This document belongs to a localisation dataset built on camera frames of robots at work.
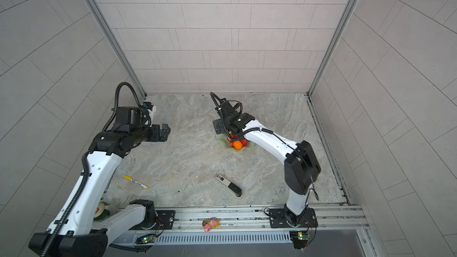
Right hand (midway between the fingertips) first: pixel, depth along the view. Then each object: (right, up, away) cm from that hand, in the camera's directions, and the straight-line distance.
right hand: (225, 121), depth 86 cm
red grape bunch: (+9, -11, +3) cm, 14 cm away
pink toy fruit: (-4, -38, -18) cm, 42 cm away
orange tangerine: (+6, -12, +2) cm, 13 cm away
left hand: (-25, -1, -12) cm, 28 cm away
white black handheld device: (+3, -28, -10) cm, 30 cm away
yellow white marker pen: (-41, -27, -6) cm, 49 cm away
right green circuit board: (+30, -44, -19) cm, 56 cm away
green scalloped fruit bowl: (-2, -10, +7) cm, 12 cm away
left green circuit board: (-27, -42, -22) cm, 54 cm away
